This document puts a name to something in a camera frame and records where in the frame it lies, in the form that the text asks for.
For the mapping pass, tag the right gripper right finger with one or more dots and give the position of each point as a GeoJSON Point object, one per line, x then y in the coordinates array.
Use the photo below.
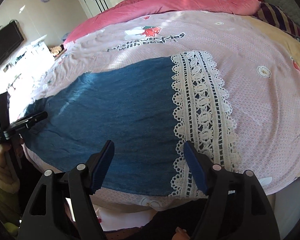
{"type": "Point", "coordinates": [199, 165]}

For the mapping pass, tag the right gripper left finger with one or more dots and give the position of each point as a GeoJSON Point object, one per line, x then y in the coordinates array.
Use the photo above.
{"type": "Point", "coordinates": [99, 164]}

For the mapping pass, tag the blue denim pants lace trim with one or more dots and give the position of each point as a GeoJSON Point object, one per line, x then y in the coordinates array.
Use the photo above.
{"type": "Point", "coordinates": [148, 109]}

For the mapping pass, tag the left forearm sleeve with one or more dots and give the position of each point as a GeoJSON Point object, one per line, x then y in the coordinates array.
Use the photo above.
{"type": "Point", "coordinates": [9, 207]}

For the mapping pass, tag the left hand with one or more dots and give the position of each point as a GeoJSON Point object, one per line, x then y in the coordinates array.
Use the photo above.
{"type": "Point", "coordinates": [16, 144]}

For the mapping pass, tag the pink strawberry print bedsheet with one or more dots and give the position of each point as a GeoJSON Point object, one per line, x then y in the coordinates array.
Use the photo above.
{"type": "Point", "coordinates": [258, 74]}

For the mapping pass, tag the striped pillow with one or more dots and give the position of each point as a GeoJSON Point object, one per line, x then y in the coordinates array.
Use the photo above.
{"type": "Point", "coordinates": [276, 17]}

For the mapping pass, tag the pink quilt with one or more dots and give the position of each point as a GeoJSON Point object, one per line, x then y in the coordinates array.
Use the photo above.
{"type": "Point", "coordinates": [131, 9]}

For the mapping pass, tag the black wall television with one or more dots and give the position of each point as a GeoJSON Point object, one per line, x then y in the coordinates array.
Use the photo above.
{"type": "Point", "coordinates": [10, 39]}

